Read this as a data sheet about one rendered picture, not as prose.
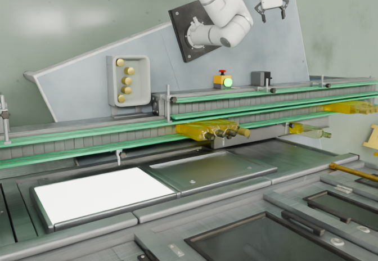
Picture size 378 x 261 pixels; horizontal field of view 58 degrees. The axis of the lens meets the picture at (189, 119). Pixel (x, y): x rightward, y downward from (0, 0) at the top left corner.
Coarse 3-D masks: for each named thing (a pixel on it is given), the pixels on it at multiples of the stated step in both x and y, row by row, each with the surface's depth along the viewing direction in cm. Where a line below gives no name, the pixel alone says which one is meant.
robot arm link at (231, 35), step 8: (240, 16) 150; (232, 24) 149; (240, 24) 149; (248, 24) 151; (216, 32) 154; (224, 32) 148; (232, 32) 148; (240, 32) 149; (216, 40) 156; (224, 40) 150; (232, 40) 148; (240, 40) 151
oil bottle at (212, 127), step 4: (200, 124) 156; (204, 124) 154; (208, 124) 153; (212, 124) 153; (216, 124) 153; (208, 128) 151; (212, 128) 150; (216, 128) 150; (212, 132) 150; (216, 136) 151
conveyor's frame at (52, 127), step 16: (320, 80) 231; (336, 80) 231; (352, 80) 236; (368, 80) 247; (176, 96) 161; (192, 96) 166; (16, 128) 134; (32, 128) 133; (48, 128) 133; (64, 128) 136; (80, 128) 139; (64, 144) 137
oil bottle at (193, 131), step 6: (180, 126) 159; (186, 126) 155; (192, 126) 152; (198, 126) 152; (180, 132) 160; (186, 132) 155; (192, 132) 151; (198, 132) 147; (204, 132) 147; (192, 138) 152; (198, 138) 148; (204, 138) 147
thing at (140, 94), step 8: (120, 56) 147; (128, 56) 149; (136, 56) 151; (144, 56) 153; (112, 64) 147; (128, 64) 157; (136, 64) 159; (144, 64) 157; (120, 72) 156; (136, 72) 160; (144, 72) 158; (120, 80) 157; (136, 80) 161; (144, 80) 159; (120, 88) 157; (136, 88) 161; (144, 88) 160; (128, 96) 160; (136, 96) 162; (144, 96) 161; (120, 104) 151; (128, 104) 153; (136, 104) 155; (144, 104) 157
